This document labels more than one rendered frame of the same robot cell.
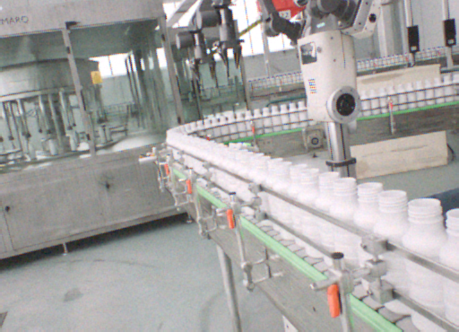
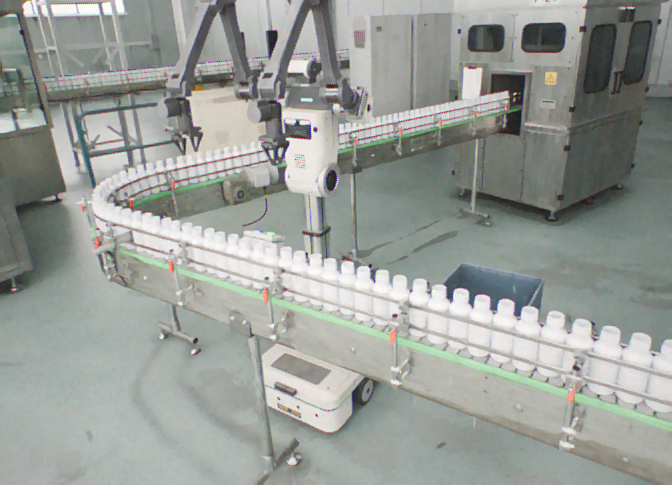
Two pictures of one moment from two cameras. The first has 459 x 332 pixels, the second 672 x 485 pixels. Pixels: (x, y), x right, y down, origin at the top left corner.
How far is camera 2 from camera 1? 1.01 m
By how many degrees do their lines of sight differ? 40
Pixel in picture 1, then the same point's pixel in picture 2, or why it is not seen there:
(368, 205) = (558, 328)
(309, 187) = (485, 311)
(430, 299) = (611, 378)
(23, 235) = not seen: outside the picture
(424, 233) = (614, 347)
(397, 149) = not seen: hidden behind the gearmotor
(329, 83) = (321, 161)
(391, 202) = (587, 329)
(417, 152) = not seen: hidden behind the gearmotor
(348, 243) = (533, 349)
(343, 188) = (534, 316)
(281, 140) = (201, 193)
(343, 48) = (333, 127)
